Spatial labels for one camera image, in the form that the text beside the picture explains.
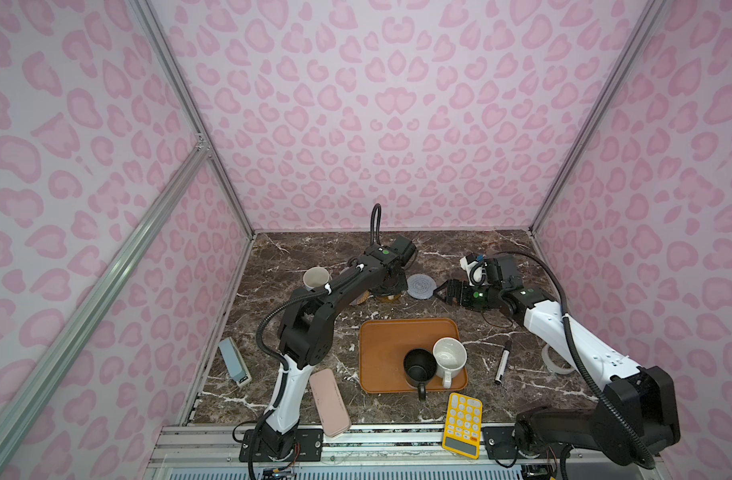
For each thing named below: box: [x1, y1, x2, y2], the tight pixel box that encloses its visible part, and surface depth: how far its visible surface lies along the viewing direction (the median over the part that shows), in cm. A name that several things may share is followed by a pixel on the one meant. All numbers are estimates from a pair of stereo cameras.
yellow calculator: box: [442, 392, 483, 460], surface depth 76 cm
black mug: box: [403, 348, 437, 401], surface depth 80 cm
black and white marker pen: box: [495, 340, 512, 385], surface depth 87 cm
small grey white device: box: [218, 336, 252, 387], surface depth 84 cm
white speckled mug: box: [432, 336, 468, 389], surface depth 82 cm
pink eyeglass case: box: [309, 368, 351, 437], surface depth 80 cm
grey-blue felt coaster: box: [406, 273, 437, 300], surface depth 106 cm
